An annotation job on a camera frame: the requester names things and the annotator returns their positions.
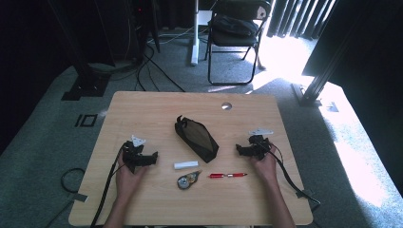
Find person's left hand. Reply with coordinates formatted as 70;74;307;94
115;154;150;203

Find black floor cable loop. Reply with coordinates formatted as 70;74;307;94
60;167;86;195

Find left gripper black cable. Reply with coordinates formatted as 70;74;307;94
90;142;128;228

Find white desk leg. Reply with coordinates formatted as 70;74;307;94
189;0;202;67

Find red pen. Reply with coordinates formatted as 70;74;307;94
207;172;249;180

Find white eraser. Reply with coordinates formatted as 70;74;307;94
173;161;200;170

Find correction tape dispenser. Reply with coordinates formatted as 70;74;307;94
176;170;202;191

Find black stand with base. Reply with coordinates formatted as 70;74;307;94
47;0;112;102

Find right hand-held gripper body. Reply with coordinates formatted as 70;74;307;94
248;127;275;162

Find black bag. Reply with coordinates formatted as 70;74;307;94
211;13;260;38

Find black floor cables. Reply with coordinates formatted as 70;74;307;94
134;41;187;93

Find black folding chair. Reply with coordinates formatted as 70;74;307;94
204;0;274;86

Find person's right hand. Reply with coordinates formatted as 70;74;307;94
250;145;280;188

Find grey tape piece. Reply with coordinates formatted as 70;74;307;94
296;188;315;200

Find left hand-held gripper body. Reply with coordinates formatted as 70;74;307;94
122;134;150;175

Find dark striped curtain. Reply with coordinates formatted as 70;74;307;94
266;0;337;41

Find black metal post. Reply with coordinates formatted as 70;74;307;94
291;28;353;108

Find black pencil case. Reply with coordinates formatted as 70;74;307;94
174;115;221;164

